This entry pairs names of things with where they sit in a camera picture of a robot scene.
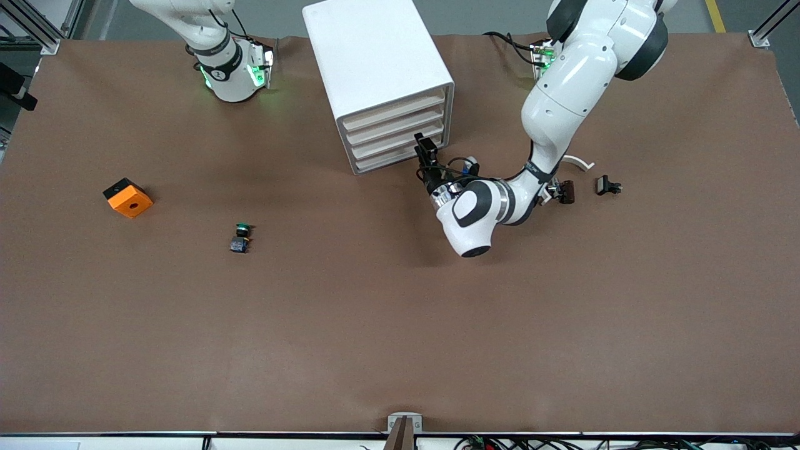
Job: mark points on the aluminium frame profile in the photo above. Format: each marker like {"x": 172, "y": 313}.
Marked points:
{"x": 761, "y": 37}
{"x": 37, "y": 30}
{"x": 74, "y": 15}

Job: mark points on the black table edge trim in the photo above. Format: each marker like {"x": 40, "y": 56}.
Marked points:
{"x": 187, "y": 433}

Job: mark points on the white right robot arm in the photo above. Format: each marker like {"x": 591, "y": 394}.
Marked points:
{"x": 231, "y": 81}

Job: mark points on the grey metal bracket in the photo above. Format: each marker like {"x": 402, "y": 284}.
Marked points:
{"x": 392, "y": 420}

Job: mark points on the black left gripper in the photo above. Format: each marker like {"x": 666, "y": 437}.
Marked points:
{"x": 432, "y": 178}

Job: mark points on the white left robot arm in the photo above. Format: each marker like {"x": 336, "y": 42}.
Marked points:
{"x": 562, "y": 87}

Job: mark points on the green push button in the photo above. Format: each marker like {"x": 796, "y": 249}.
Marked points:
{"x": 240, "y": 236}

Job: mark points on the yellow floor tape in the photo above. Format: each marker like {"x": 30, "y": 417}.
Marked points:
{"x": 715, "y": 15}

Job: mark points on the brown rocker switch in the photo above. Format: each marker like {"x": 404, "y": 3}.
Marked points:
{"x": 568, "y": 192}

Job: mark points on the orange and black block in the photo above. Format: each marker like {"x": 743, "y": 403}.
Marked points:
{"x": 131, "y": 203}

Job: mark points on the brown post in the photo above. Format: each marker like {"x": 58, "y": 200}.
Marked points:
{"x": 401, "y": 437}

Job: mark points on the brown table cover mat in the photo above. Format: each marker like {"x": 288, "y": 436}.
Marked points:
{"x": 400, "y": 312}

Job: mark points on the black square push button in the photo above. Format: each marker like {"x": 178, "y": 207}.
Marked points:
{"x": 603, "y": 185}

